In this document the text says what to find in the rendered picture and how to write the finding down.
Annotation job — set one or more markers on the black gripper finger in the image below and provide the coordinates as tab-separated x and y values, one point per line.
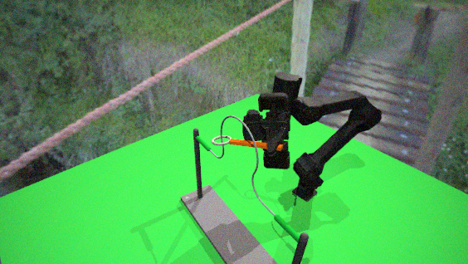
284	150
275	131

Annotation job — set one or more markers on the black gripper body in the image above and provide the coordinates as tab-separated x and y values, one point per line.
278	104

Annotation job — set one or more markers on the orange handle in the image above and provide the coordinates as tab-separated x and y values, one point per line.
246	143

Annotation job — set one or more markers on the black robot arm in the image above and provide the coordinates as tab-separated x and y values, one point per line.
308	110

